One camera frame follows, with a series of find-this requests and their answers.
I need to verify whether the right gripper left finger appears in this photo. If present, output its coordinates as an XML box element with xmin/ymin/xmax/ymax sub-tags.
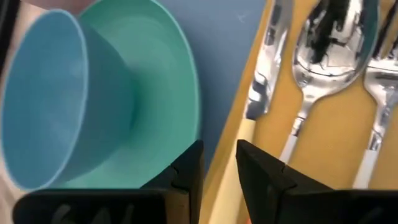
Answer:
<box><xmin>139</xmin><ymin>139</ymin><xmax>205</xmax><ymax>224</ymax></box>

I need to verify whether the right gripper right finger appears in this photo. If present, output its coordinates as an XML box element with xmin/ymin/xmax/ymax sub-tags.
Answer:
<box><xmin>235</xmin><ymin>139</ymin><xmax>333</xmax><ymax>224</ymax></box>

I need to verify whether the teal plate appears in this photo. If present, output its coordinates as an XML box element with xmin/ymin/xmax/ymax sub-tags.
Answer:
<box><xmin>51</xmin><ymin>0</ymin><xmax>201</xmax><ymax>190</ymax></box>

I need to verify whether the silver knife cream handle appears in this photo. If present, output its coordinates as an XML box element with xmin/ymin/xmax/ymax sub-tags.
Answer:
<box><xmin>205</xmin><ymin>0</ymin><xmax>294</xmax><ymax>224</ymax></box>

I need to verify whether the wooden spoon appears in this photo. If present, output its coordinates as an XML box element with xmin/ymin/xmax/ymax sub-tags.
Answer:
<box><xmin>279</xmin><ymin>0</ymin><xmax>381</xmax><ymax>165</ymax></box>

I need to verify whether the silver fork white handle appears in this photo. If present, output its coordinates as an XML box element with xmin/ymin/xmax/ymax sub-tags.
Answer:
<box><xmin>352</xmin><ymin>0</ymin><xmax>398</xmax><ymax>190</ymax></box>

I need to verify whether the blue bowl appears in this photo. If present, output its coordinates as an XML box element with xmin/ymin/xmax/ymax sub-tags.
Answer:
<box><xmin>0</xmin><ymin>8</ymin><xmax>135</xmax><ymax>192</ymax></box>

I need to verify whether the pink cup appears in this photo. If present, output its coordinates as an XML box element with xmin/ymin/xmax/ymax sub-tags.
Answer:
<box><xmin>21</xmin><ymin>0</ymin><xmax>98</xmax><ymax>16</ymax></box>

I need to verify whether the blue tray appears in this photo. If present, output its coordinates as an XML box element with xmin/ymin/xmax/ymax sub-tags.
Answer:
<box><xmin>157</xmin><ymin>0</ymin><xmax>269</xmax><ymax>175</ymax></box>

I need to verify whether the yellow cloth napkin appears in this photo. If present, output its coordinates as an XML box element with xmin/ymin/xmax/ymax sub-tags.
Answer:
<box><xmin>198</xmin><ymin>0</ymin><xmax>398</xmax><ymax>224</ymax></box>

